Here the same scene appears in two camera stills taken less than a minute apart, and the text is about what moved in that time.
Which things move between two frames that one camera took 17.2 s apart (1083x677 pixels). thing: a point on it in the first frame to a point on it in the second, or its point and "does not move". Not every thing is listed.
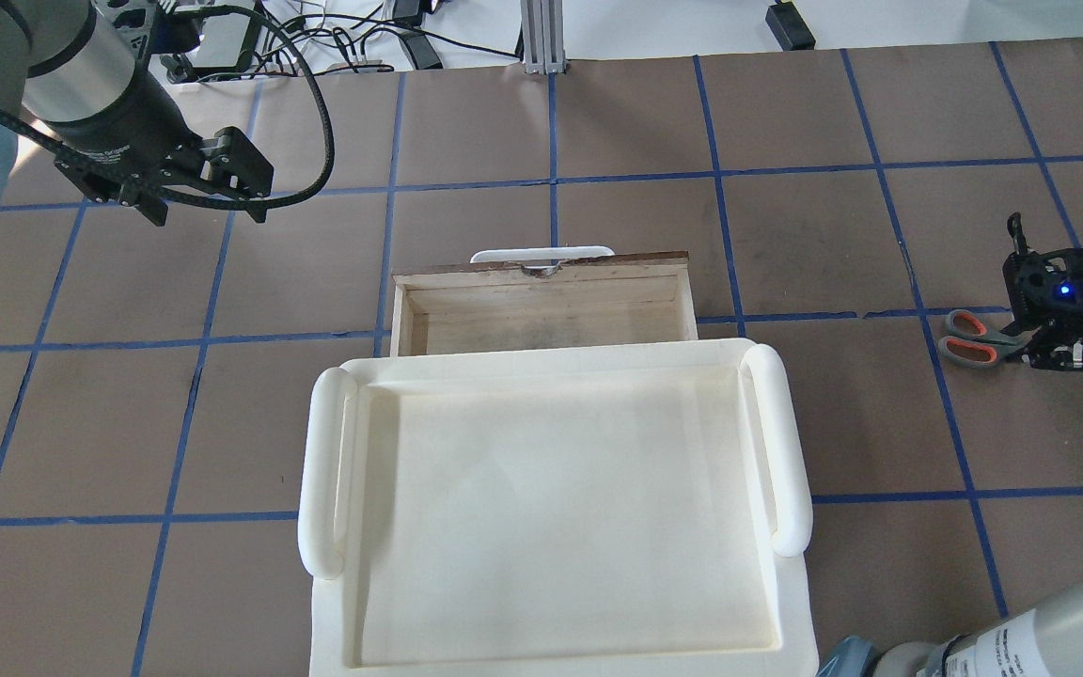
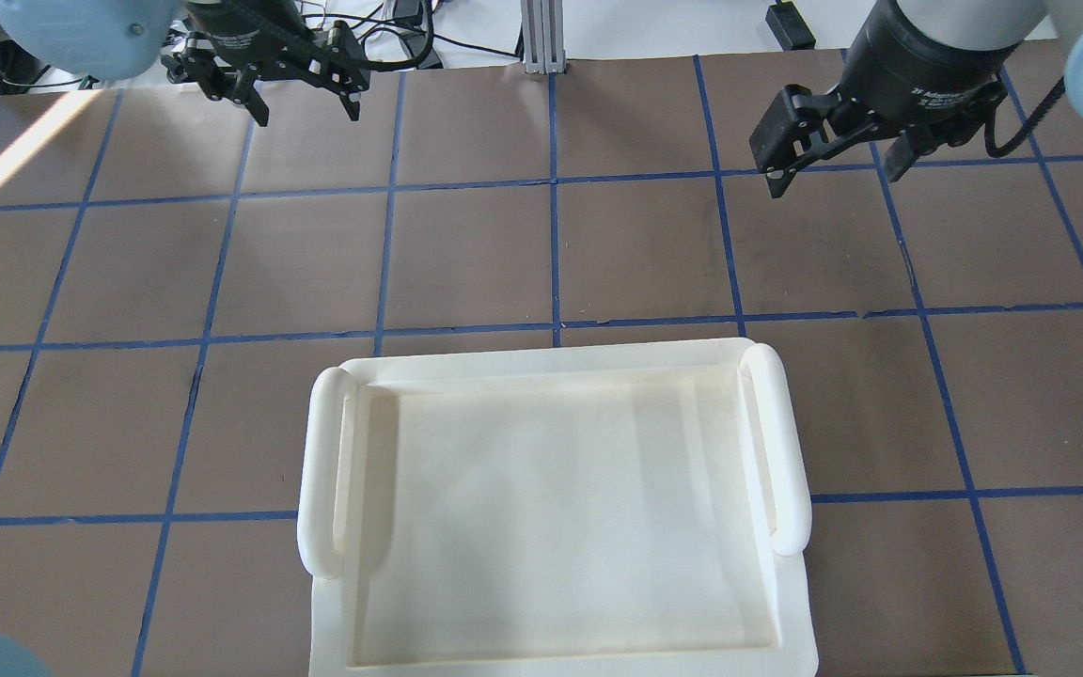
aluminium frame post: [541, 27] does not move
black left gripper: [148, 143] to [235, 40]
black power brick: [789, 27] does not move
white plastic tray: [610, 511] does not move
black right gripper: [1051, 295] to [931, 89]
